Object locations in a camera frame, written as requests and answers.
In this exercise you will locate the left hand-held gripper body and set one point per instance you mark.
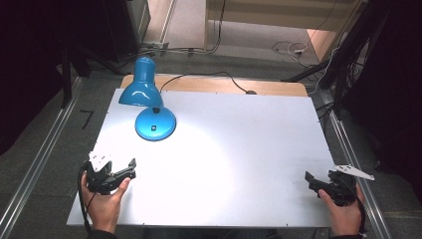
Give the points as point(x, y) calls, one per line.
point(99, 172)

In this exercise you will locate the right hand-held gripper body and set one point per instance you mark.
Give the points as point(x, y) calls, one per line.
point(345, 189)

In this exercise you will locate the blue desk lamp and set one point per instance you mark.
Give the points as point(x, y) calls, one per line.
point(155, 125)

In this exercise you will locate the person's right hand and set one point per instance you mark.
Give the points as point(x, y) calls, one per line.
point(345, 217)

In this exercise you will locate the person's left hand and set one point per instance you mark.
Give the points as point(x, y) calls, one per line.
point(103, 205)

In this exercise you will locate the black tape mark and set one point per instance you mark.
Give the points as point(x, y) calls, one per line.
point(87, 118)

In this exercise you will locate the black metal stand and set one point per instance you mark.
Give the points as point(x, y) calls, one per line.
point(348, 56)

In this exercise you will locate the black cabinet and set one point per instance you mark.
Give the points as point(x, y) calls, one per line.
point(109, 30)

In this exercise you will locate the metal floor rail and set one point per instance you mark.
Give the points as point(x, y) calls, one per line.
point(356, 166)
point(36, 162)

